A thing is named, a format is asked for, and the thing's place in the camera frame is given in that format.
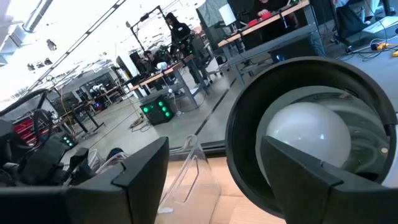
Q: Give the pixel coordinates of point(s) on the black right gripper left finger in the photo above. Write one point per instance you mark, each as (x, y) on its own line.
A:
(140, 186)

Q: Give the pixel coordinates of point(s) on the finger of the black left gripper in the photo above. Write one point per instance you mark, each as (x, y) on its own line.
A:
(81, 165)

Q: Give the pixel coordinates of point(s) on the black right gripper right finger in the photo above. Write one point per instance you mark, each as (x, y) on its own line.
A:
(304, 193)

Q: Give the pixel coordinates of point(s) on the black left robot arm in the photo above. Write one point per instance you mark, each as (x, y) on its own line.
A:
(6, 146)

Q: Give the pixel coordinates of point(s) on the grey office chair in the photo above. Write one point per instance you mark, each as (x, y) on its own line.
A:
(205, 53)

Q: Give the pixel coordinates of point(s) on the black office chair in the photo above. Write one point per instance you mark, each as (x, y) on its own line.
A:
(349, 23)

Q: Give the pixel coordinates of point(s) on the clear plastic bin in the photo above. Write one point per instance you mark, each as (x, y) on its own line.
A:
(186, 186)
(102, 161)

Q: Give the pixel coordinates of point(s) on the small black lit box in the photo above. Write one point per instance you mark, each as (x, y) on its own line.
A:
(68, 140)

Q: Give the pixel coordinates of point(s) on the dark round clamp knob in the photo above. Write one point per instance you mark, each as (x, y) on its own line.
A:
(114, 152)

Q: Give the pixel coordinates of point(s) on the computer tower green lights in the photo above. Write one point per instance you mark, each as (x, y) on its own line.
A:
(155, 113)

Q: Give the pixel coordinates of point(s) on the wooden top workbench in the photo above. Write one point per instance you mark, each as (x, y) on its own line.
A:
(185, 84)
(270, 46)

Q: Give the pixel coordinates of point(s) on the white glowing table lamp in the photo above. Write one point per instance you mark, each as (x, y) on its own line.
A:
(161, 65)

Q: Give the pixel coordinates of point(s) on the person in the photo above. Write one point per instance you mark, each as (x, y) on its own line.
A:
(264, 4)
(150, 62)
(180, 34)

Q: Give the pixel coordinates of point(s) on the long linear ceiling light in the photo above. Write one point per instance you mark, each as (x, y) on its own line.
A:
(85, 32)

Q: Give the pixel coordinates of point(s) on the black computer tower blue light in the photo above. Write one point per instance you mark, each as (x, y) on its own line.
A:
(295, 49)

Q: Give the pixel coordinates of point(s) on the white panel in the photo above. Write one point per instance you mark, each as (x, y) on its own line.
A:
(227, 14)

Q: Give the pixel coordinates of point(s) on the black workstation frame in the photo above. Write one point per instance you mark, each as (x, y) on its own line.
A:
(90, 119)

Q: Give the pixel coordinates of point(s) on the black aluminium table frame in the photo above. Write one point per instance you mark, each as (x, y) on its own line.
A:
(214, 146)

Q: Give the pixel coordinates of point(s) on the black camera gantry frame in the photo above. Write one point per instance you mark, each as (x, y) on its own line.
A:
(146, 16)

